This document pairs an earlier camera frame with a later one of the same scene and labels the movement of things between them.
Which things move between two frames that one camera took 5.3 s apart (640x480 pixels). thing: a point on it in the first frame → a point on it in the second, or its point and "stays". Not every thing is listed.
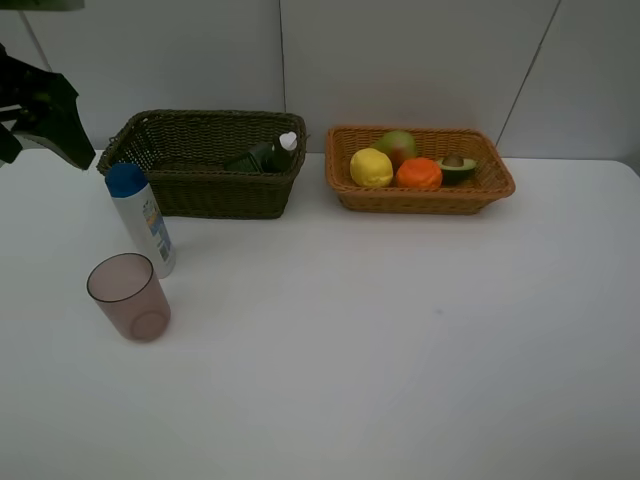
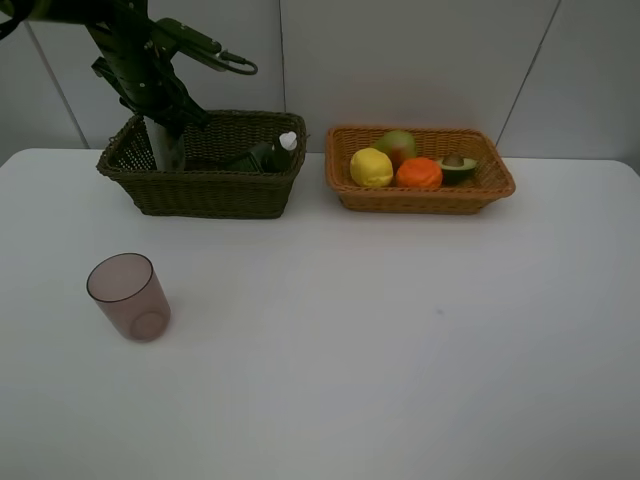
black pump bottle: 266,158 stays
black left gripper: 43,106 → 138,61
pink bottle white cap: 288,140 stays
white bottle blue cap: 128,187 → 169,148
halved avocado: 458,171 stays
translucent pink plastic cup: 126,290 stays
